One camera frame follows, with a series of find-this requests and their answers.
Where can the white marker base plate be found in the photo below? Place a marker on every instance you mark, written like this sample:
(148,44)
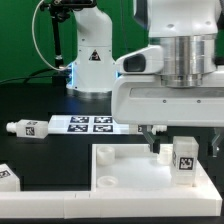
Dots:
(84,124)

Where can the white L-shaped fence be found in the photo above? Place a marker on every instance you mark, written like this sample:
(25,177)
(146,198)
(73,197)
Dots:
(108,203)

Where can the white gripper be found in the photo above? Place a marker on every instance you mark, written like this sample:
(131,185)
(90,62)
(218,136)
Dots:
(141,100)

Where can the white square tabletop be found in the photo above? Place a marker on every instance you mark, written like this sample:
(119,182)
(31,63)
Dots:
(135,167)

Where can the black camera stand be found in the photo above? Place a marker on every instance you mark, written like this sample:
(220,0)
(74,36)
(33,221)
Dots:
(59,12)

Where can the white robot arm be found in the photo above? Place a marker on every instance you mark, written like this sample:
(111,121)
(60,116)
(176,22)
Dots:
(173,81)

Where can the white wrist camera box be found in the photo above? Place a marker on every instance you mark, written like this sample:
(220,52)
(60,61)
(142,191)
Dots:
(147,60)

